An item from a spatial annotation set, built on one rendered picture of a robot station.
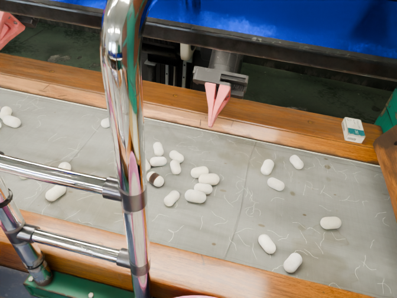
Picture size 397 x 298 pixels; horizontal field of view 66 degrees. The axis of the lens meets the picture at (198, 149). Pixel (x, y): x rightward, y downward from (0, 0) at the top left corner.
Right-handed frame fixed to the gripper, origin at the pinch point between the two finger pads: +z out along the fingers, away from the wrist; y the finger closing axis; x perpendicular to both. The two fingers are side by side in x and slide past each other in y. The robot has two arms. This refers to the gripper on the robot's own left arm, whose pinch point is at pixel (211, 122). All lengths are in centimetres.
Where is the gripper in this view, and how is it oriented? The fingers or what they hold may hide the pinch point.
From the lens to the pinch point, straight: 58.1
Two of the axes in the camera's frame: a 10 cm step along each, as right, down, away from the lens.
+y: 9.7, 2.1, -1.1
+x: 0.9, 1.3, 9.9
